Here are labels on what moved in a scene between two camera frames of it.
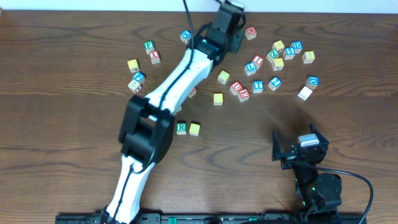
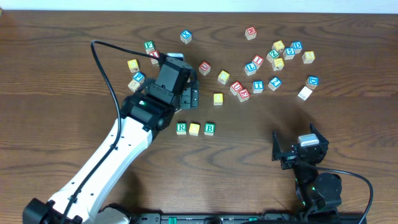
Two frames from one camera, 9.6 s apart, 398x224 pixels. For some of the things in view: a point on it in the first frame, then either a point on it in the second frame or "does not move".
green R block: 181,128 does not move
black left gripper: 237,42 to 189,97
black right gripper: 292,152 does not move
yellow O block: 194,129 does not move
